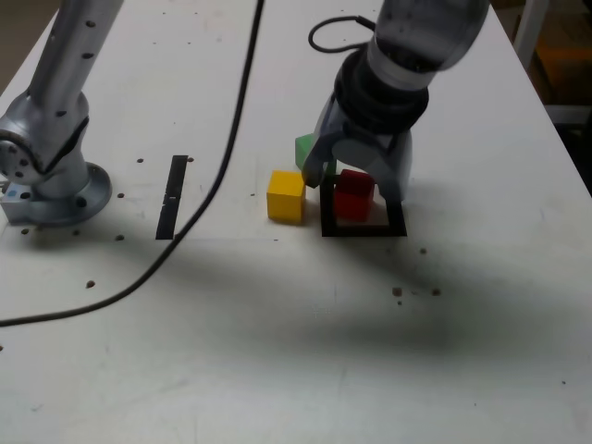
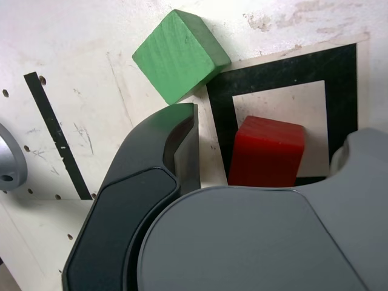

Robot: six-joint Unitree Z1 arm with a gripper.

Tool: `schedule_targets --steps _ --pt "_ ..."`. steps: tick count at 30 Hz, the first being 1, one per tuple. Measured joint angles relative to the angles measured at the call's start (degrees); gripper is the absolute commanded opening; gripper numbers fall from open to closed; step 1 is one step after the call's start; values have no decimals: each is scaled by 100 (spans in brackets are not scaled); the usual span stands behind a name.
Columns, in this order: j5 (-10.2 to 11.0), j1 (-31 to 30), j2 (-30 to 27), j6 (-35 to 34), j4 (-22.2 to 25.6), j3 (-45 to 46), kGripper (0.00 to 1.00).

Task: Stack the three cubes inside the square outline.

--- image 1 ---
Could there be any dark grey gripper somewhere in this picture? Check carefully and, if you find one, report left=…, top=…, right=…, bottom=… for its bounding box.
left=301, top=94, right=414, bottom=204

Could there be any red cube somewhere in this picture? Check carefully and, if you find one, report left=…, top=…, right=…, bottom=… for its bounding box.
left=332, top=168, right=375, bottom=222

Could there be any green cube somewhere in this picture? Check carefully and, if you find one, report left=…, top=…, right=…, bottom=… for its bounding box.
left=294, top=133, right=338, bottom=178

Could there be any yellow cube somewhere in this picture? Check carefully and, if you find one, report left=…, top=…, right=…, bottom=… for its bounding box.
left=266, top=169, right=307, bottom=225

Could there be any black tape square outline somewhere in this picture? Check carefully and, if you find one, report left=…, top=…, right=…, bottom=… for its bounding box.
left=318, top=178, right=408, bottom=239

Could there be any black tape strip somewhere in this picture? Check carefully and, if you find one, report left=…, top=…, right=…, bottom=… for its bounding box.
left=154, top=154, right=190, bottom=241

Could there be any yellow box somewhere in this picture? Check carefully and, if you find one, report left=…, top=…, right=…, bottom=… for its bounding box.
left=531, top=34, right=592, bottom=105

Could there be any long black cable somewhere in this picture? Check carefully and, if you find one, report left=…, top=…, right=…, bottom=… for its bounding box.
left=0, top=0, right=266, bottom=327

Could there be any white metal frame post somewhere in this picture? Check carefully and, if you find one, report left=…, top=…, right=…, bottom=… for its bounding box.
left=512, top=0, right=551, bottom=68

